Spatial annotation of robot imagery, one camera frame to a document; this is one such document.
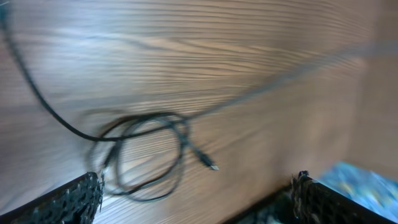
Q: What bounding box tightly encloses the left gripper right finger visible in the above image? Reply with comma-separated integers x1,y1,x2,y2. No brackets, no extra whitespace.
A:
291,170,394,224

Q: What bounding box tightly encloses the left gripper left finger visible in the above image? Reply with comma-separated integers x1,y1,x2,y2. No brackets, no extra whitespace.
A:
1,172,104,224

